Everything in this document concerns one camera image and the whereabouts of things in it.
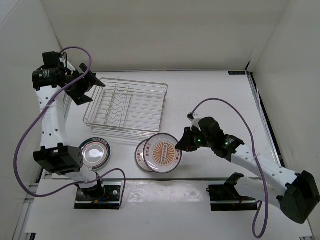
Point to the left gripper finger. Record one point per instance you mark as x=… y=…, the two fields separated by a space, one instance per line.
x=81 y=99
x=91 y=77

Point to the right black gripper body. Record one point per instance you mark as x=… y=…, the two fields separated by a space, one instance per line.
x=200 y=141

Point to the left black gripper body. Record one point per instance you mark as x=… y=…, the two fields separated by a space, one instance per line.
x=78 y=87

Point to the orange sunburst plate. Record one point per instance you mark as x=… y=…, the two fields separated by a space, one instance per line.
x=139 y=157
x=160 y=154

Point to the chrome wire dish rack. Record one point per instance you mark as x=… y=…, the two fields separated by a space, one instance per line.
x=127 y=106

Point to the green rimmed white plate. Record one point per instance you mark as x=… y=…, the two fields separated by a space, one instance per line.
x=96 y=153

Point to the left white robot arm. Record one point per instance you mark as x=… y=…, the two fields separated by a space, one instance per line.
x=56 y=155

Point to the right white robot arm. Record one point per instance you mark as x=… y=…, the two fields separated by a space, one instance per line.
x=295 y=194

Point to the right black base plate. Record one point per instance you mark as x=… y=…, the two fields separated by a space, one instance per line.
x=223 y=200

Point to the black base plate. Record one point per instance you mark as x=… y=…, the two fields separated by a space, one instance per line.
x=223 y=200
x=110 y=201

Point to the small dark wall label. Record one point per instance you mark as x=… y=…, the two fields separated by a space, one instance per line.
x=235 y=73

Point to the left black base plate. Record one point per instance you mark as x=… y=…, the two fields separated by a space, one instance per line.
x=110 y=201

